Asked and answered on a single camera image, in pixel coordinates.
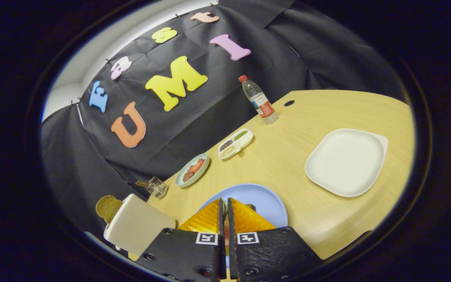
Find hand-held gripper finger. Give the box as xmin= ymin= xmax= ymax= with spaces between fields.
xmin=136 ymin=198 xmax=227 ymax=282
xmin=228 ymin=197 xmax=324 ymax=282

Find brown toast bread slice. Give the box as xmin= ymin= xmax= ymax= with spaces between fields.
xmin=96 ymin=195 xmax=123 ymax=224

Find blue plate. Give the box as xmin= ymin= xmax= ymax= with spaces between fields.
xmin=198 ymin=184 xmax=289 ymax=231

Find light green plate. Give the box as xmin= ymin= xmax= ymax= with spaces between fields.
xmin=175 ymin=153 xmax=210 ymax=188

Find red meat slices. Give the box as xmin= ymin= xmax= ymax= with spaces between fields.
xmin=182 ymin=158 xmax=206 ymax=183

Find white divided condiment tray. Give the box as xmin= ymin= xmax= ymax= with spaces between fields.
xmin=217 ymin=128 xmax=254 ymax=160

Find white toaster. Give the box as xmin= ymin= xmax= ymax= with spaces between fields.
xmin=103 ymin=193 xmax=177 ymax=256

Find clear plastic water bottle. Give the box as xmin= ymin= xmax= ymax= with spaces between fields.
xmin=238 ymin=74 xmax=279 ymax=125

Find white square plate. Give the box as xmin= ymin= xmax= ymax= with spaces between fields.
xmin=305 ymin=128 xmax=389 ymax=198

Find wire utensil holder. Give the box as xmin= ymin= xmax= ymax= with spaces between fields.
xmin=146 ymin=177 xmax=169 ymax=199

